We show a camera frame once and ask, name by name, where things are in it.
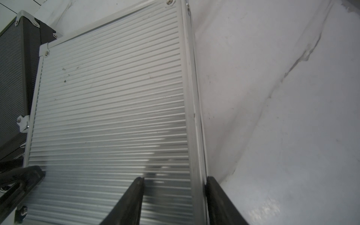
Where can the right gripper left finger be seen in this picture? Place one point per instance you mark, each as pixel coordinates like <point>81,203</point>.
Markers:
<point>127,211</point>

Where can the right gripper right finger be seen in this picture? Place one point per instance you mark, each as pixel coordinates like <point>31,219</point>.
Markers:
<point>220,208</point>

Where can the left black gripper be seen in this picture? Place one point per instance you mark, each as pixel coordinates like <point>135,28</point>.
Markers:
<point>22,181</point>

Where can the silver poker case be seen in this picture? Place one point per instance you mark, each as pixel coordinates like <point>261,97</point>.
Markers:
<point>114,101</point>

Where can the black poker case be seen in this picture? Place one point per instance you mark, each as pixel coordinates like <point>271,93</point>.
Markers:
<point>20,43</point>

